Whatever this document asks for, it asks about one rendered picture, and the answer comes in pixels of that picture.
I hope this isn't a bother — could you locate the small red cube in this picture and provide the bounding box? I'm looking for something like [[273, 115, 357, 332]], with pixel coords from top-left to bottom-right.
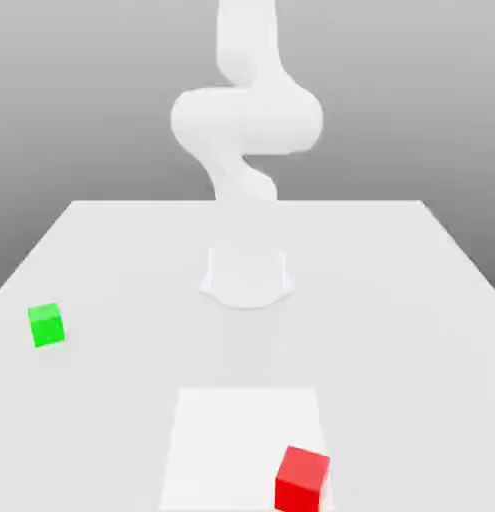
[[273, 445, 331, 512]]

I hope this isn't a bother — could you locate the small green cube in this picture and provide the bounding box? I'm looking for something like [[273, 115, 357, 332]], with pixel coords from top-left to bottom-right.
[[27, 302, 66, 349]]

